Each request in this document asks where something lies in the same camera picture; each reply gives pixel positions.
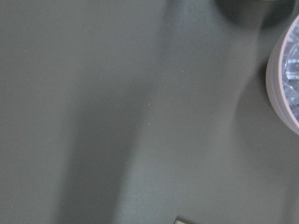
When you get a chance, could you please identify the pink bowl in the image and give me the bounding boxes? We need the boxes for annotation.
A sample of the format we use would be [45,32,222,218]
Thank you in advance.
[265,16,299,134]

